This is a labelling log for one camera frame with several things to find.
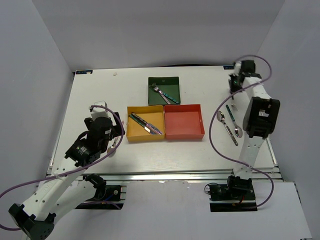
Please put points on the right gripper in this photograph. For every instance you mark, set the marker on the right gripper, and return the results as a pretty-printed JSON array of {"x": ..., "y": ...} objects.
[{"x": 232, "y": 88}]

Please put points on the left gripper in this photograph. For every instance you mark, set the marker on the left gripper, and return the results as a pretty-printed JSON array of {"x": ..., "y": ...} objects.
[{"x": 117, "y": 129}]

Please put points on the pink handled spoon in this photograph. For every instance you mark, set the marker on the pink handled spoon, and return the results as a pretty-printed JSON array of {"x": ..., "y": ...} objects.
[{"x": 111, "y": 149}]

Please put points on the black handled knife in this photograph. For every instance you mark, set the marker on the black handled knife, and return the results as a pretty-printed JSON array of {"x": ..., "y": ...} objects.
[{"x": 150, "y": 128}]

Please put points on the green handled knife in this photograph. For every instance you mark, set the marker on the green handled knife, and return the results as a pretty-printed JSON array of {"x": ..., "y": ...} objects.
[{"x": 143, "y": 125}]

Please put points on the pink handled knife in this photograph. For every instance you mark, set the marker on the pink handled knife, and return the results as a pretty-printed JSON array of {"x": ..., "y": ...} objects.
[{"x": 149, "y": 125}]

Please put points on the black handled spoon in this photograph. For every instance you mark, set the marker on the black handled spoon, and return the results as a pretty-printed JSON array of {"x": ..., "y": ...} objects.
[{"x": 221, "y": 118}]

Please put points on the green handled fork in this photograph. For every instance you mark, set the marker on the green handled fork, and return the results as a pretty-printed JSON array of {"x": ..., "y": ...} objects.
[{"x": 171, "y": 99}]

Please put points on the pink handled fork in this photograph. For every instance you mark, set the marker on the pink handled fork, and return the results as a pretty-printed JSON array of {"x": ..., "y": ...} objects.
[{"x": 156, "y": 89}]

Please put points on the black handled fork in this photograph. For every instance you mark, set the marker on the black handled fork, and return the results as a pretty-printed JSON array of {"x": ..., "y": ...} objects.
[{"x": 234, "y": 107}]

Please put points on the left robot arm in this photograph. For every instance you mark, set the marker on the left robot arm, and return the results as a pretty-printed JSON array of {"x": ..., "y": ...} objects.
[{"x": 37, "y": 215}]

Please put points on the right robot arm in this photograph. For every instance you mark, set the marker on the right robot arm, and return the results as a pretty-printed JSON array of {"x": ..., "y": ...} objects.
[{"x": 258, "y": 123}]

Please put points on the right blue corner label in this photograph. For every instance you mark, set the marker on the right blue corner label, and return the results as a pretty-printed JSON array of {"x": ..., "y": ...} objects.
[{"x": 228, "y": 67}]

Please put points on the blue corner label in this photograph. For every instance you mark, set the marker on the blue corner label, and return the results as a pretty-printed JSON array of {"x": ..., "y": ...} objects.
[
  {"x": 84, "y": 72},
  {"x": 228, "y": 67}
]

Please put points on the yellow container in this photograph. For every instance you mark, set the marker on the yellow container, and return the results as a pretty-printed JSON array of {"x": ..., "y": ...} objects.
[{"x": 154, "y": 115}]

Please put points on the left blue corner label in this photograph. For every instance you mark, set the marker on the left blue corner label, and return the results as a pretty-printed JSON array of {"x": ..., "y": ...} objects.
[{"x": 84, "y": 72}]

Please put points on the green container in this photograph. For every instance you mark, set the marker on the green container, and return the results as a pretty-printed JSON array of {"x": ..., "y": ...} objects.
[{"x": 169, "y": 85}]

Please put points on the red container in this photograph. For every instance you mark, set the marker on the red container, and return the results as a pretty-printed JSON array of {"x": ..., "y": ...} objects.
[{"x": 183, "y": 122}]

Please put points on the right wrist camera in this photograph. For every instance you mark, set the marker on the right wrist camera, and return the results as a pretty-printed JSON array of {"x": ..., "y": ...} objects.
[{"x": 237, "y": 67}]

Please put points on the green handled spoon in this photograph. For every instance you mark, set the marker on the green handled spoon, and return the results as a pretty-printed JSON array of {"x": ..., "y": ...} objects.
[{"x": 237, "y": 129}]

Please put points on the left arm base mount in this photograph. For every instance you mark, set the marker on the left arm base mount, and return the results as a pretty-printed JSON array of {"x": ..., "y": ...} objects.
[{"x": 108, "y": 196}]

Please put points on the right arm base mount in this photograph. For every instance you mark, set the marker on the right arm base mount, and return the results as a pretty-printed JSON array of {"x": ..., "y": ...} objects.
[{"x": 222, "y": 200}]

